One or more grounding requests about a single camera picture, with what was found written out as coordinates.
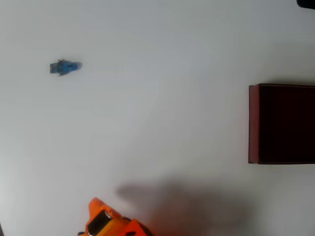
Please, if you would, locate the small blue toy figure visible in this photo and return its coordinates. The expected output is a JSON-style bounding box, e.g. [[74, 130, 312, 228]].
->
[[49, 59, 82, 77]]

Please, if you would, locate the dark red open box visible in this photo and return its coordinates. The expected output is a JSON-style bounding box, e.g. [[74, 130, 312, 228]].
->
[[248, 83, 315, 165]]

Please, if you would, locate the black object at corner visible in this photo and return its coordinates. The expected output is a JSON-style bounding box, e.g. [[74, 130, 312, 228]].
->
[[296, 0, 315, 10]]

